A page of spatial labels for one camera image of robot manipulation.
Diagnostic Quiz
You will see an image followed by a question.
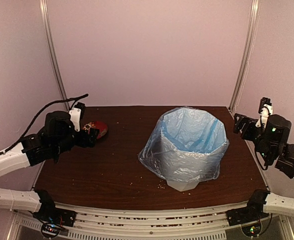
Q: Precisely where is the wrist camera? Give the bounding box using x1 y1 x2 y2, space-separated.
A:
68 102 86 132
255 97 274 129

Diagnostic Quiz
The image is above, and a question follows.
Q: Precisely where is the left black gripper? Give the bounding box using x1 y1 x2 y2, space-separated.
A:
52 127 99 156

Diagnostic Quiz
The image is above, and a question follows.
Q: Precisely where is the aluminium front rail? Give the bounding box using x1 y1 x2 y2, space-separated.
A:
13 196 288 240

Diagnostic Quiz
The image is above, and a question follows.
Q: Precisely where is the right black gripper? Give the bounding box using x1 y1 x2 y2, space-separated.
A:
233 113 274 163

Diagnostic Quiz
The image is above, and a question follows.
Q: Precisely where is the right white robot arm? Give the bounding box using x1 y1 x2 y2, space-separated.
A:
233 113 294 221

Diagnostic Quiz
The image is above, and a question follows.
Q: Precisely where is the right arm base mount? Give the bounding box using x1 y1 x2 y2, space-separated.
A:
226 207 273 239

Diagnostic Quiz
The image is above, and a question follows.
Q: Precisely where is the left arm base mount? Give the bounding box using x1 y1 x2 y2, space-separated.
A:
31 207 77 240

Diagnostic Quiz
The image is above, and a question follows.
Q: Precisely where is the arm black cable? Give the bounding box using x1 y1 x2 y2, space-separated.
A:
253 147 270 171
0 93 90 161

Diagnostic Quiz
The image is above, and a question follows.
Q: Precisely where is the red patterned plate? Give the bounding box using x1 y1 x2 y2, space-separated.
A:
82 121 108 140

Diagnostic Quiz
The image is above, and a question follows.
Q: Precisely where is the blue plastic trash bag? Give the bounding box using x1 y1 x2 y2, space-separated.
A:
138 106 230 183

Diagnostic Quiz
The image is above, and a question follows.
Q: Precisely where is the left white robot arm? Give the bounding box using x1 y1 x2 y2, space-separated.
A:
0 109 99 222

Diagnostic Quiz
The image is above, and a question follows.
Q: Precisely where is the white faceted trash bin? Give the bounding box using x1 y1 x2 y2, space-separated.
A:
166 180 200 192

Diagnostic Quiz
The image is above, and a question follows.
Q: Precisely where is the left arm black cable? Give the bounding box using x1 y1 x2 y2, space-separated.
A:
0 93 90 161

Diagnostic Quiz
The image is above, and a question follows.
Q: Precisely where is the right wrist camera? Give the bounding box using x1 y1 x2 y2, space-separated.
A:
255 97 274 129

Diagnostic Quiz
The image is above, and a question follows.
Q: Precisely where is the aluminium corner post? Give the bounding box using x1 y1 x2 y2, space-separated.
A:
39 0 67 100
228 0 261 114

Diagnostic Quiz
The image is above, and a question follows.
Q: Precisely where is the right aluminium corner post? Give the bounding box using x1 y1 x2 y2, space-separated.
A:
228 0 261 114

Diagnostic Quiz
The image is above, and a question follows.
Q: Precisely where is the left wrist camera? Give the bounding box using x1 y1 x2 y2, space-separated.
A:
68 102 86 132

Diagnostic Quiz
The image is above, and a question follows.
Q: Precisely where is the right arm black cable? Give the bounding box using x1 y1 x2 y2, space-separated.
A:
253 147 270 171

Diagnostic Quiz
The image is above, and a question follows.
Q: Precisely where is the left aluminium corner post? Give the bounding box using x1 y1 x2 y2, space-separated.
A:
39 0 67 100

